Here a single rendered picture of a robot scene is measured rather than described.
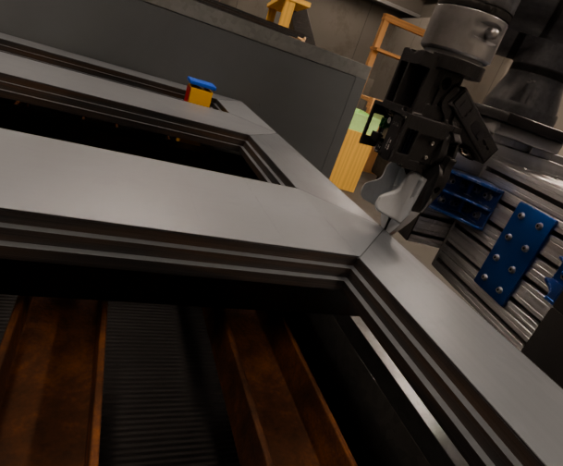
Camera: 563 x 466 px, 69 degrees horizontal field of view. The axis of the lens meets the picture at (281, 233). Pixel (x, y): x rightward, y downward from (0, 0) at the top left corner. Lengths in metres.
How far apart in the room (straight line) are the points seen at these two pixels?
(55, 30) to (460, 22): 0.97
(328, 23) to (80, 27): 7.68
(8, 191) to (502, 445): 0.38
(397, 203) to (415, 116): 0.11
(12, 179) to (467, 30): 0.43
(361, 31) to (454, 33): 8.46
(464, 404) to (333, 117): 1.15
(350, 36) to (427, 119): 8.41
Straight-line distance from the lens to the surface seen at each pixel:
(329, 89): 1.35
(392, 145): 0.46
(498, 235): 0.90
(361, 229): 0.50
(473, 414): 0.32
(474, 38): 0.48
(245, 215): 0.42
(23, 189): 0.38
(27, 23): 1.23
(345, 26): 8.82
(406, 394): 0.57
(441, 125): 0.48
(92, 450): 0.35
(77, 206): 0.36
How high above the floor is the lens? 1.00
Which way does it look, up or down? 22 degrees down
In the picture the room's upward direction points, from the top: 19 degrees clockwise
